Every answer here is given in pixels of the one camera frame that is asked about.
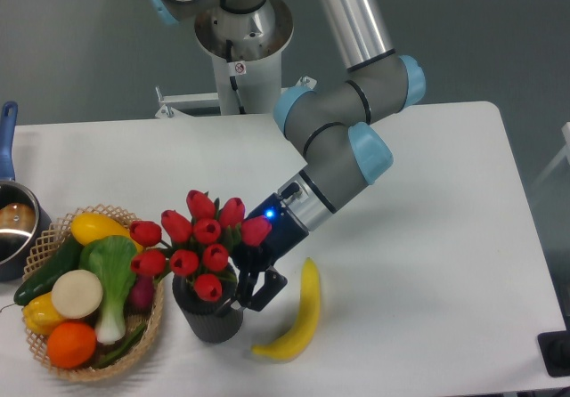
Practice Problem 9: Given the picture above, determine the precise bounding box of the white metal base bracket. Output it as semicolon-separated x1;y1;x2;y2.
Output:
153;75;318;119

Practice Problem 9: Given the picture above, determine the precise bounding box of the yellow banana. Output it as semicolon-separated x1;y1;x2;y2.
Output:
251;258;322;361

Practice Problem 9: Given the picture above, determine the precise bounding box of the red tulip bouquet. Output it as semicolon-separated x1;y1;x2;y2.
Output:
129;190;272;303

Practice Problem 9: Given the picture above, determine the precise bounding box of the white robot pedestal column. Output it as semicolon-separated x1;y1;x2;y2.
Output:
211;53;281;115

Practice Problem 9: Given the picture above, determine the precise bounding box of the green cucumber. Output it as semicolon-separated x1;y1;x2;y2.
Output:
13;236;83;306

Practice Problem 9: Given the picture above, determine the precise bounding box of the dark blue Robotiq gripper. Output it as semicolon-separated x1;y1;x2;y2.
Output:
215;194;308;316

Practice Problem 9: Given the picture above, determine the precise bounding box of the yellow lemon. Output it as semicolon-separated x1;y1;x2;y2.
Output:
22;292;66;336

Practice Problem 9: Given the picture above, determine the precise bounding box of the blue handled saucepan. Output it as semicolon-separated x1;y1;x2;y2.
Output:
1;101;51;281

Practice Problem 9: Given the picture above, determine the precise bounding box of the dark grey ribbed vase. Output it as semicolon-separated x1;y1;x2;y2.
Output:
172;264;243;344

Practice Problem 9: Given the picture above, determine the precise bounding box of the yellow squash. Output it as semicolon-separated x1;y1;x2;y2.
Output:
70;213;143;253

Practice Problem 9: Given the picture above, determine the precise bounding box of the green bean pod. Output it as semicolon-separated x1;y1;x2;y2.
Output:
92;324;147;369

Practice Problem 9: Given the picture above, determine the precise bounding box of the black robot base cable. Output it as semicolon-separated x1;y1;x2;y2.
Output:
224;39;247;116

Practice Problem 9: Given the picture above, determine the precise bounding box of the orange fruit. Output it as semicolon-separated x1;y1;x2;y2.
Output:
47;321;97;369

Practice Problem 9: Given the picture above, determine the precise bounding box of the purple red onion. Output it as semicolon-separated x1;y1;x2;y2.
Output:
128;276;155;311

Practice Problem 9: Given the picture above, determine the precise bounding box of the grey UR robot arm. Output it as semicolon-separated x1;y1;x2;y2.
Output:
151;0;426;312

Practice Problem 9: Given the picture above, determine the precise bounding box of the white frame at right edge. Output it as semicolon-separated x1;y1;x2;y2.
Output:
531;122;569;192

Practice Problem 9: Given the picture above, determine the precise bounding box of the green bok choy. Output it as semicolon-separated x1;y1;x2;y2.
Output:
79;236;137;345

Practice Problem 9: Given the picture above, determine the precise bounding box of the black device at table edge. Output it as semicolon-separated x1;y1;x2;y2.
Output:
537;330;569;377

